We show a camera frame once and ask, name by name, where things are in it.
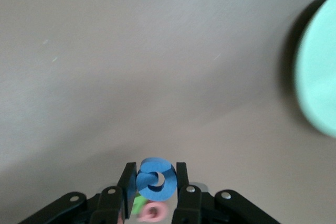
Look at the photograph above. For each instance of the red letter Q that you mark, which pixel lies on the red letter Q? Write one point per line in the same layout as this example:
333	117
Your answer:
144	216

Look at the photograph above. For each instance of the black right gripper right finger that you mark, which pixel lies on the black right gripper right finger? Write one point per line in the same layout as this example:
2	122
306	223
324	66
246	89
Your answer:
183	179

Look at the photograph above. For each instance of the brown table mat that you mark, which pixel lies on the brown table mat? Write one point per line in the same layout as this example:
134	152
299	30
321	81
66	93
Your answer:
105	51

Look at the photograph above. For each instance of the light green plate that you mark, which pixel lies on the light green plate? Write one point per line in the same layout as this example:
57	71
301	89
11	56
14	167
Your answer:
320	77

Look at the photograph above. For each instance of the blue letter C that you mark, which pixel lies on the blue letter C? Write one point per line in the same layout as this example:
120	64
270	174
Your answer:
168	182

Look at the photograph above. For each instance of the green letter N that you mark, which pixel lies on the green letter N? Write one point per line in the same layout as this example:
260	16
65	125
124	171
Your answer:
137	204

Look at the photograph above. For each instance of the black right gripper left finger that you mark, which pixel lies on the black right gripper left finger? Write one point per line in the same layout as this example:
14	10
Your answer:
128	179

